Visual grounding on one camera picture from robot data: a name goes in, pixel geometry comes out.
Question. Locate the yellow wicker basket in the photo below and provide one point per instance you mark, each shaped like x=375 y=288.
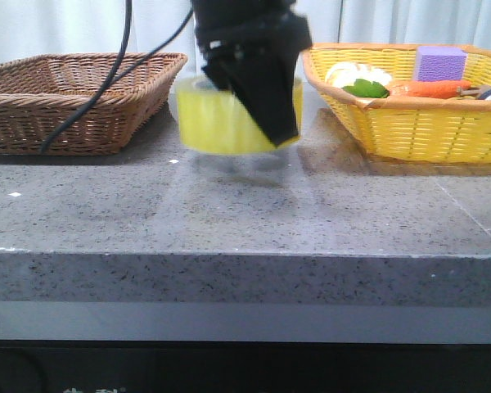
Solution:
x=403 y=128

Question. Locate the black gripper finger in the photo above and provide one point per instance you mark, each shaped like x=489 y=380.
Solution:
x=262 y=78
x=220 y=68

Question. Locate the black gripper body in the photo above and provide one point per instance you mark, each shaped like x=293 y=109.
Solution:
x=224 y=26

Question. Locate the green toy leaf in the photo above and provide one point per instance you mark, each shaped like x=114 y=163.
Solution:
x=367 y=89

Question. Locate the orange toy carrot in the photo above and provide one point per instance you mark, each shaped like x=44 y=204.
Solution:
x=442 y=89

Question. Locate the purple foam block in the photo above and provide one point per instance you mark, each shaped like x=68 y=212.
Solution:
x=436 y=63

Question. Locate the toy bread roll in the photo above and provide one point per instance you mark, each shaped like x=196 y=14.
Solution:
x=345 y=73

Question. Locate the yellow packing tape roll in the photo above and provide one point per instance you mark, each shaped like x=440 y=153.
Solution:
x=215 y=121

